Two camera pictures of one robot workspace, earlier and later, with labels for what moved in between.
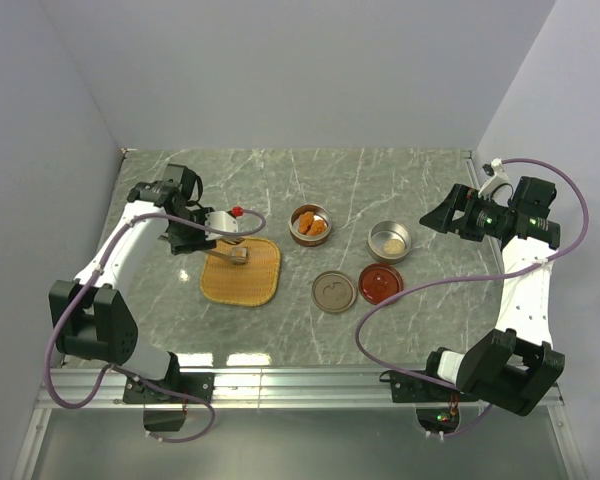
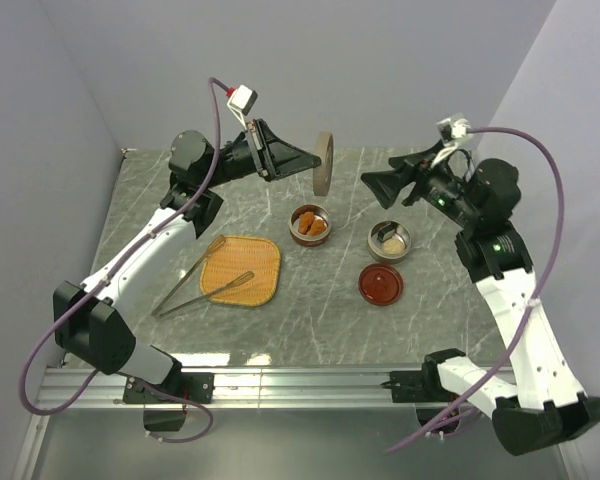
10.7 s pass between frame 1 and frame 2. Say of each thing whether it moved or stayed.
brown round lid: moved
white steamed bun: stayed
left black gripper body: moved
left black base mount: stayed
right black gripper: moved
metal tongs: moved
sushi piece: moved
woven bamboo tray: stayed
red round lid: stayed
